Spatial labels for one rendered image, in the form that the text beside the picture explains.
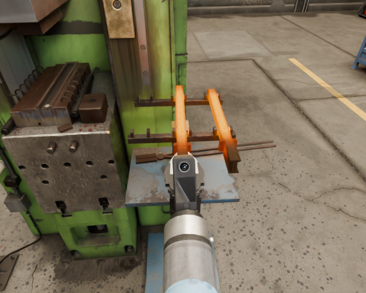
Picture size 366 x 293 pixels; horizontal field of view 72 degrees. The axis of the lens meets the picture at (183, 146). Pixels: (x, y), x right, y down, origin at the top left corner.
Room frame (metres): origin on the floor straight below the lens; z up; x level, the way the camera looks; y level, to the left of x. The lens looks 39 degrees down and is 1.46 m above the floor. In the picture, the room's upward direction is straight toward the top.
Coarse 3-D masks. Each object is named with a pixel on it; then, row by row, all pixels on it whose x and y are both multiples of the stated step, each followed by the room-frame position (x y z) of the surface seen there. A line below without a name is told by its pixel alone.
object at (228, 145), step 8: (208, 96) 0.81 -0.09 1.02; (216, 96) 0.79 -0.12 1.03; (216, 104) 0.73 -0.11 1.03; (216, 112) 0.68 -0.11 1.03; (216, 120) 0.64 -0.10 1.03; (224, 120) 0.64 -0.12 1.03; (224, 128) 0.60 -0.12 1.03; (224, 136) 0.56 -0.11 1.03; (224, 144) 0.53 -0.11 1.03; (232, 144) 0.51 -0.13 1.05; (224, 152) 0.52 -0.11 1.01; (232, 152) 0.48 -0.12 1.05; (232, 160) 0.45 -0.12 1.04; (240, 160) 0.45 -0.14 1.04; (232, 168) 0.45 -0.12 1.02
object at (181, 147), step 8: (176, 88) 0.85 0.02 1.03; (176, 96) 0.79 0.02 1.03; (176, 104) 0.73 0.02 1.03; (176, 112) 0.68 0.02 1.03; (184, 112) 0.68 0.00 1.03; (176, 120) 0.64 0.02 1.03; (184, 120) 0.64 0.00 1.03; (176, 128) 0.60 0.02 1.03; (184, 128) 0.60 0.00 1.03; (184, 136) 0.56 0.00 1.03; (176, 144) 0.52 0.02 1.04; (184, 144) 0.52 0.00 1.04; (176, 152) 0.51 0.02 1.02; (184, 152) 0.49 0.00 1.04
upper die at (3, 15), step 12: (0, 0) 0.78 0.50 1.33; (12, 0) 0.79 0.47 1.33; (24, 0) 0.79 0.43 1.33; (36, 0) 0.83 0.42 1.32; (48, 0) 0.92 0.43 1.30; (60, 0) 1.04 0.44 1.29; (0, 12) 0.78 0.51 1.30; (12, 12) 0.79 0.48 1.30; (24, 12) 0.79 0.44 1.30; (36, 12) 0.80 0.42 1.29; (48, 12) 0.89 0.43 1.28
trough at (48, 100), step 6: (66, 66) 1.15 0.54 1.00; (72, 66) 1.18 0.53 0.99; (66, 72) 1.11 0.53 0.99; (60, 78) 1.04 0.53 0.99; (54, 84) 0.96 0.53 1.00; (60, 84) 0.98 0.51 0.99; (54, 90) 0.93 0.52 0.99; (48, 96) 0.88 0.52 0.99; (54, 96) 0.88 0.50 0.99; (42, 102) 0.82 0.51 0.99; (48, 102) 0.83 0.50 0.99; (42, 108) 0.79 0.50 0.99; (48, 108) 0.79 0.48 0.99
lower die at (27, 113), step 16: (64, 64) 1.19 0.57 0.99; (80, 64) 1.19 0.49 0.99; (48, 80) 1.01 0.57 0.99; (64, 80) 0.99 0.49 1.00; (80, 80) 1.02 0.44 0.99; (32, 96) 0.87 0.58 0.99; (64, 96) 0.87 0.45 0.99; (16, 112) 0.78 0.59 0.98; (32, 112) 0.78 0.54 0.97; (48, 112) 0.79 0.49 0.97; (64, 112) 0.79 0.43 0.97
